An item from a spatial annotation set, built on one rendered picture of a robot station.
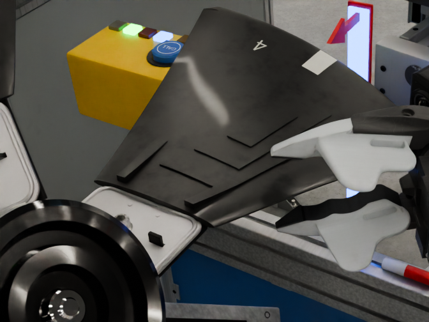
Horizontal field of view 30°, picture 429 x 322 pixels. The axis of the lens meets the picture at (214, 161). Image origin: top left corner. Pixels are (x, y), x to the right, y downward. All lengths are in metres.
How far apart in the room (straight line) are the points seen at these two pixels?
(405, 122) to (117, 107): 0.52
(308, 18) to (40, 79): 2.10
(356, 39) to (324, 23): 2.60
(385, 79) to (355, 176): 0.63
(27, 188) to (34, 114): 1.00
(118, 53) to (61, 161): 0.61
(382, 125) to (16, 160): 0.23
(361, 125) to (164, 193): 0.14
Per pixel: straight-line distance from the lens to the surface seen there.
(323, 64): 0.68
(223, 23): 0.70
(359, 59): 0.79
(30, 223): 0.43
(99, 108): 1.01
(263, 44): 0.68
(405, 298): 0.94
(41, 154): 1.51
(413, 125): 0.54
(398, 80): 1.12
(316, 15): 3.45
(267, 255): 1.02
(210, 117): 0.61
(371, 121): 0.53
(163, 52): 0.94
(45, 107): 1.49
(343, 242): 0.57
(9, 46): 0.49
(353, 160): 0.52
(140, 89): 0.94
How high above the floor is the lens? 1.52
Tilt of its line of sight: 36 degrees down
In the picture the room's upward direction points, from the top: 6 degrees counter-clockwise
